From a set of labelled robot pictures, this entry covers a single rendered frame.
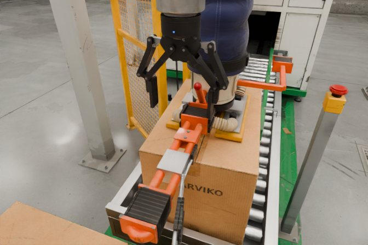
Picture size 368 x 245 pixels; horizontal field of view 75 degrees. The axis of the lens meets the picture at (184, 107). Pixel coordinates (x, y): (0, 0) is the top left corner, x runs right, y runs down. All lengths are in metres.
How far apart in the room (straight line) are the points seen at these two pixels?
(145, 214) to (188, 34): 0.34
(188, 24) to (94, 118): 1.60
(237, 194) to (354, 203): 1.47
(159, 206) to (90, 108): 1.50
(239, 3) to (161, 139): 0.52
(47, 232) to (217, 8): 1.08
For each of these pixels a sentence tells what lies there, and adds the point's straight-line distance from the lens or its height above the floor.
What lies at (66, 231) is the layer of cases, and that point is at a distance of 1.23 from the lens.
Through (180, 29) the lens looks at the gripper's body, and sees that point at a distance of 0.45.
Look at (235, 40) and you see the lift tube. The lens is 0.82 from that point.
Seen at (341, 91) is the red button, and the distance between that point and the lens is 1.20.
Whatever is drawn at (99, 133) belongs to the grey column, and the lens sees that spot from 2.03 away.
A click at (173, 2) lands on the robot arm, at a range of 0.43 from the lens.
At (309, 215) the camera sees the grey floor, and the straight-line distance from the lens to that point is 2.02.
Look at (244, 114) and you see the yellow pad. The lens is 1.00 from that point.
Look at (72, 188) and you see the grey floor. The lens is 2.14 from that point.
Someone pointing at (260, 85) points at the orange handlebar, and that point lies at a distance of 0.99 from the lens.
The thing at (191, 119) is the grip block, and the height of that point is 1.10.
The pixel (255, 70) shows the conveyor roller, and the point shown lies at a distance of 2.54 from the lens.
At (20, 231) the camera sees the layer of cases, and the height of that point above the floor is 0.54.
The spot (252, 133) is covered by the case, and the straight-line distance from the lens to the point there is 0.95.
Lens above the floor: 1.51
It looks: 32 degrees down
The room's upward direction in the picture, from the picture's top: straight up
